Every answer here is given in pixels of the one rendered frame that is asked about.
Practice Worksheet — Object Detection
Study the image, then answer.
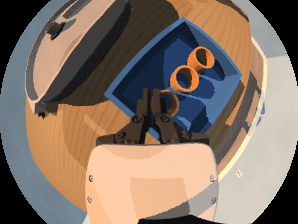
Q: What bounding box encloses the blue crate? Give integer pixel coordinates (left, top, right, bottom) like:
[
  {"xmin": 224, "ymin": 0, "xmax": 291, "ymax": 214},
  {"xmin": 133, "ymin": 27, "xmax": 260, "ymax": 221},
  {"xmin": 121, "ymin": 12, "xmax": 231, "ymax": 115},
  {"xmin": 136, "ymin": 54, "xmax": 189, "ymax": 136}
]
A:
[{"xmin": 104, "ymin": 17, "xmax": 242, "ymax": 134}]

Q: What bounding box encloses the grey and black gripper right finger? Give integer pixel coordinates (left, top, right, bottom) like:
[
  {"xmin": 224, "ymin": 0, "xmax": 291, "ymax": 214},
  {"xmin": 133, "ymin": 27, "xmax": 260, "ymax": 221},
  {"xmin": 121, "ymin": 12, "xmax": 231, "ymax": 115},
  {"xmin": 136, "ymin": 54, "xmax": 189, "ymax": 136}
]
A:
[{"xmin": 153, "ymin": 88, "xmax": 209, "ymax": 145}]

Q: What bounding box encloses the grey metal ring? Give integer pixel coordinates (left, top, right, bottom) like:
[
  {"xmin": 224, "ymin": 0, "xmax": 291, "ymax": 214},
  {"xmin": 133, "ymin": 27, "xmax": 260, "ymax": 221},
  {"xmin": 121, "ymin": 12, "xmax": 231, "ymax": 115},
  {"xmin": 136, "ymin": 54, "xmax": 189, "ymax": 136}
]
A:
[{"xmin": 45, "ymin": 21, "xmax": 61, "ymax": 36}]

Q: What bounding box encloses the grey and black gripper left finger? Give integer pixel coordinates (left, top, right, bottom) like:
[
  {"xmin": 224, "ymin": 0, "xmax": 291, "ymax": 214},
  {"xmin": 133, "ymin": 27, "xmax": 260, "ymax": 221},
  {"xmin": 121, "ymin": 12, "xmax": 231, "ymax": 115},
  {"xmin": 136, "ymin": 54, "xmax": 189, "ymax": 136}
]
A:
[{"xmin": 96, "ymin": 88, "xmax": 151, "ymax": 147}]

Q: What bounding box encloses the orange hollow ring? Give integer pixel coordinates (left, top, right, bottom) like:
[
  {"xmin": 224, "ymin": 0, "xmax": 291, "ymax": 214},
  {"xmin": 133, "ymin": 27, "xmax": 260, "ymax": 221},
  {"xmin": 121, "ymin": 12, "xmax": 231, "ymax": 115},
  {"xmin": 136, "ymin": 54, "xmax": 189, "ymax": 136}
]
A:
[
  {"xmin": 170, "ymin": 65, "xmax": 199, "ymax": 92},
  {"xmin": 187, "ymin": 47, "xmax": 214, "ymax": 73}
]

